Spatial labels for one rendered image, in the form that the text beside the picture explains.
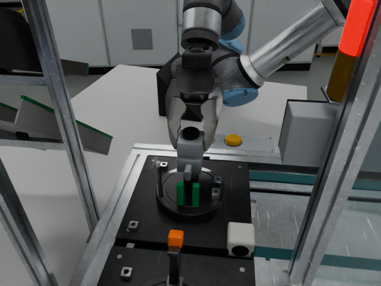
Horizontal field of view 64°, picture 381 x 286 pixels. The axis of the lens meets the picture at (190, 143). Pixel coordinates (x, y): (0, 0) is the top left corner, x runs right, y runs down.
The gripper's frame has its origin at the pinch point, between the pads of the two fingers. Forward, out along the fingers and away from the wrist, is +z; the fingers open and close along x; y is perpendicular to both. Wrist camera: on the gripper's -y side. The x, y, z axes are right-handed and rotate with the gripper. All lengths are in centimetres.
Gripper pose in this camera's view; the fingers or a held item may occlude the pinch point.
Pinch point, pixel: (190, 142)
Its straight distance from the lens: 53.4
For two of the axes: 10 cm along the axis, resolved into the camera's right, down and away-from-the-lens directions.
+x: -9.9, -0.7, 0.9
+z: -0.8, 9.9, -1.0
